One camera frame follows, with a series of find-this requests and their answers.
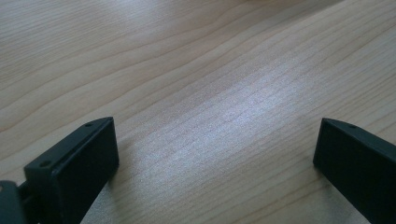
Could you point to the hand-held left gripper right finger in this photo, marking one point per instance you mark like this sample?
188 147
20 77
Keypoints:
358 165

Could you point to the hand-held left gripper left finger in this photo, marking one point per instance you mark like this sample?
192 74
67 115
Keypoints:
77 168

